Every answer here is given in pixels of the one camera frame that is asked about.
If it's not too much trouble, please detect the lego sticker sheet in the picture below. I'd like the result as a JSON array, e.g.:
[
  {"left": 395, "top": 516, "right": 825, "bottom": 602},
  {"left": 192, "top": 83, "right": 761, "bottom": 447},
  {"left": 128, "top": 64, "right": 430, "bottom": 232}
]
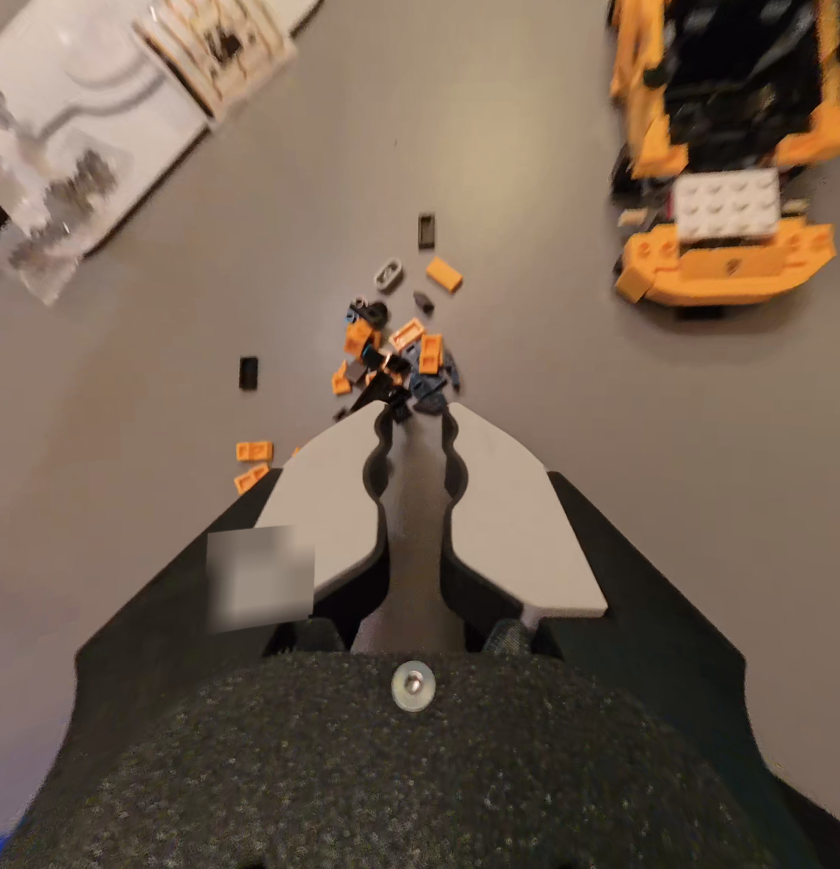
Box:
[{"left": 132, "top": 0, "right": 298, "bottom": 126}]

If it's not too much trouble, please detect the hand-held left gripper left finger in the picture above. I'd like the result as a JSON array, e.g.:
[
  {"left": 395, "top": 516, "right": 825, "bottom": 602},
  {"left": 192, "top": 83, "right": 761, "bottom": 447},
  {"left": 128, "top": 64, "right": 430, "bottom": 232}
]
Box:
[{"left": 254, "top": 402, "right": 394, "bottom": 605}]

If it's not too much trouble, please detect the pile of small lego pieces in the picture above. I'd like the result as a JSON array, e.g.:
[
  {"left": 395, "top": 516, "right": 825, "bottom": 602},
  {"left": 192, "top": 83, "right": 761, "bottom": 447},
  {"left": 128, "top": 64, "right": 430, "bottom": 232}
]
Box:
[{"left": 234, "top": 211, "right": 464, "bottom": 492}]

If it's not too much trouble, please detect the translucent plastic bag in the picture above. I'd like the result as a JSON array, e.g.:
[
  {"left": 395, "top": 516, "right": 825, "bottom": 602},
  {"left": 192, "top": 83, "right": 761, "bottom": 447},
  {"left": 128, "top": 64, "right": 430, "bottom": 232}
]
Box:
[{"left": 0, "top": 82, "right": 125, "bottom": 308}]

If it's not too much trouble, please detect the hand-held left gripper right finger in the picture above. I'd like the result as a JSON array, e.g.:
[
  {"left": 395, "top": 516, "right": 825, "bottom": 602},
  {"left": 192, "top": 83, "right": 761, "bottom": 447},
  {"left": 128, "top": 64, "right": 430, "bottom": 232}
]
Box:
[{"left": 441, "top": 404, "right": 611, "bottom": 628}]

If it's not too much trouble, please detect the orange lego car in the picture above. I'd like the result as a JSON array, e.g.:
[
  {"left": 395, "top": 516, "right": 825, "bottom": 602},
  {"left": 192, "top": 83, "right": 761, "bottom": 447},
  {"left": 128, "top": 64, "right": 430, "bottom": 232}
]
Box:
[{"left": 608, "top": 0, "right": 840, "bottom": 321}]

